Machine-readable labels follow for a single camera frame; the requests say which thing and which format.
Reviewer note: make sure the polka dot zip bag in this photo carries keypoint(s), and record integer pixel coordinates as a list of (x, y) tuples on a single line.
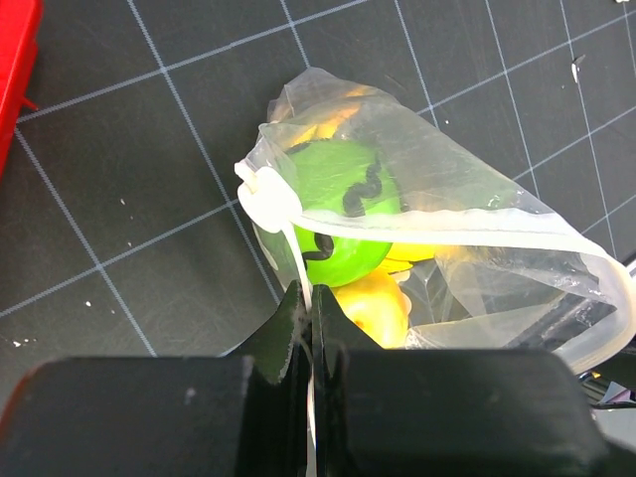
[(484, 263)]

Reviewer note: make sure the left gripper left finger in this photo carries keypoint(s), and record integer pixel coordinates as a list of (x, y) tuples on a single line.
[(242, 413)]

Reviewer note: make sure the small striped watermelon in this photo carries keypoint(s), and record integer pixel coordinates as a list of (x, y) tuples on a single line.
[(351, 180)]

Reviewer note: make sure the yellow banana bunch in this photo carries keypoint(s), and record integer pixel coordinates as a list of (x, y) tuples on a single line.
[(325, 123)]

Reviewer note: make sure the black grid mat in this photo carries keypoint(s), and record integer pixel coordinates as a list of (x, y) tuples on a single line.
[(120, 229)]

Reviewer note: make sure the red plastic tray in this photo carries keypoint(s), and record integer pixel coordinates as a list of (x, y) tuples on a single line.
[(20, 21)]

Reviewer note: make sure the yellow orange round fruit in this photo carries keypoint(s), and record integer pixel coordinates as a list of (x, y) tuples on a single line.
[(376, 304)]

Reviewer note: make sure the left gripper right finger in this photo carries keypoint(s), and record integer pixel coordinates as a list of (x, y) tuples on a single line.
[(466, 412)]

